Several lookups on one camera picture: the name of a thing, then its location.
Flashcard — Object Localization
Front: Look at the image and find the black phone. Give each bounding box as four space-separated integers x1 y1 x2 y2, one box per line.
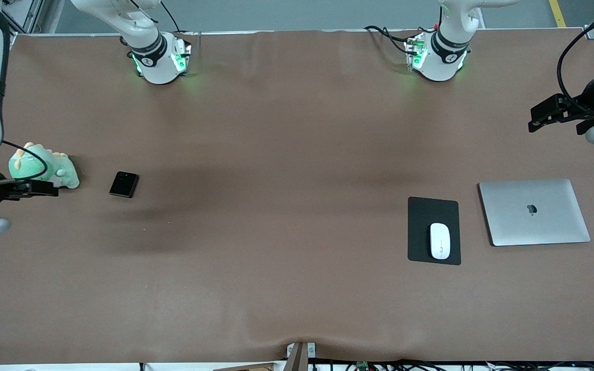
109 171 140 199

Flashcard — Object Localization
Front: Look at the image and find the white computer mouse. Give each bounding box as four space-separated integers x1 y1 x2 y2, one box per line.
430 223 451 260

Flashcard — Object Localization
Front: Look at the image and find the black mouse pad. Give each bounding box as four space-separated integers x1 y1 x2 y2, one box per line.
407 196 462 266

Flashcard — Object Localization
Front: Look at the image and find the green dinosaur plush toy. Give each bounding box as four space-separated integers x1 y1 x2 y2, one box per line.
8 142 80 190

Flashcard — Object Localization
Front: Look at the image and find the silver laptop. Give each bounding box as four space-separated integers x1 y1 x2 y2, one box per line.
478 178 591 247

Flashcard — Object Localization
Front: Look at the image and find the brown table cover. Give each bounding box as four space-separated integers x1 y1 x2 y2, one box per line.
0 28 594 364

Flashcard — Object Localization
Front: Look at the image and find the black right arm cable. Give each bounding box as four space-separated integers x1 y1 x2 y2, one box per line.
2 140 49 181

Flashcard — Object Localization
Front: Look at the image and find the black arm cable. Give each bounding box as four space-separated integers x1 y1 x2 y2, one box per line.
556 0 594 120
2 140 49 181

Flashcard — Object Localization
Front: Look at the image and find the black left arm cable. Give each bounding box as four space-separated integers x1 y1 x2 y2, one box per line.
556 0 594 120

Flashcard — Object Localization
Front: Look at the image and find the black left base cable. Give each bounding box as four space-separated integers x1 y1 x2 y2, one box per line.
364 25 422 55

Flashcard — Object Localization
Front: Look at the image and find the black base cable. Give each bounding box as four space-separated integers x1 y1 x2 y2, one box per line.
364 25 422 55
160 0 195 38

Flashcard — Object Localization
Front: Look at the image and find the black right base cable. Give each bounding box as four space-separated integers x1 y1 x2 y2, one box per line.
160 0 195 38

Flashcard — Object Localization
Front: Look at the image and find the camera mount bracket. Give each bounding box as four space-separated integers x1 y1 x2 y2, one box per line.
286 342 317 371

